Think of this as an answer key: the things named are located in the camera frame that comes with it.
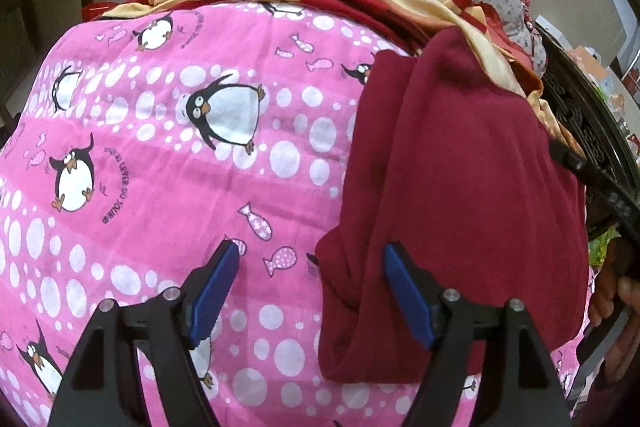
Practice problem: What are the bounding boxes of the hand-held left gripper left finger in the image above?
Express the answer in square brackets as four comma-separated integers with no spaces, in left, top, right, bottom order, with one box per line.
[47,239,241,427]

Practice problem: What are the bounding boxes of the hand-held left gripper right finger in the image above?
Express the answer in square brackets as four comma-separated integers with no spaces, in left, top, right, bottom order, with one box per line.
[382,243,573,427]

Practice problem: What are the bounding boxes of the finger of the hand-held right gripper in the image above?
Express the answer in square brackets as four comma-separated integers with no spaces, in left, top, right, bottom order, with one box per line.
[547,139,640,233]

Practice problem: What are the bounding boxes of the dark red garment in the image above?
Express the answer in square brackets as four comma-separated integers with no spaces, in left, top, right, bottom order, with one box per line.
[315,27,591,383]

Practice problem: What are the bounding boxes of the person's right hand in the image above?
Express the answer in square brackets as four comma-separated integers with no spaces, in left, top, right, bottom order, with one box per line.
[587,237,640,383]

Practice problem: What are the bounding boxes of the pile of colourful packets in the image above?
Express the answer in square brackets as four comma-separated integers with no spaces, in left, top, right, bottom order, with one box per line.
[570,44,640,118]

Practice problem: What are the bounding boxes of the pink penguin print blanket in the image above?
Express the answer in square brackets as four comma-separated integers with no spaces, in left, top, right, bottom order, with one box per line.
[0,2,596,427]

